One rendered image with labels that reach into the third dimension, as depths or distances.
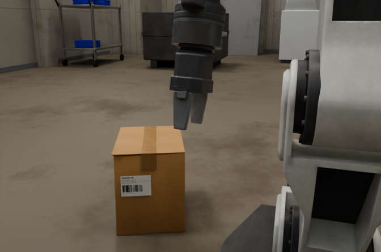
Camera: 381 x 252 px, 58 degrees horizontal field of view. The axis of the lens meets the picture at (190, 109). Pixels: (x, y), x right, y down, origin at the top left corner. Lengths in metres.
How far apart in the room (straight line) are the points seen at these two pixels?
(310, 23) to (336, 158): 5.62
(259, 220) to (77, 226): 0.66
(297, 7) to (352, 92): 5.71
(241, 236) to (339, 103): 0.58
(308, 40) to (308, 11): 0.47
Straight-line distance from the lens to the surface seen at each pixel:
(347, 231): 0.70
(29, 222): 1.45
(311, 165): 0.53
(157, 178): 1.17
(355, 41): 0.50
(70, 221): 1.41
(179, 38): 0.57
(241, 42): 7.46
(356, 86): 0.48
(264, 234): 0.99
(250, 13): 7.59
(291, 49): 6.15
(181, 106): 0.55
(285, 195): 0.83
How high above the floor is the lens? 0.72
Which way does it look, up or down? 15 degrees down
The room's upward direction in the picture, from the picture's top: straight up
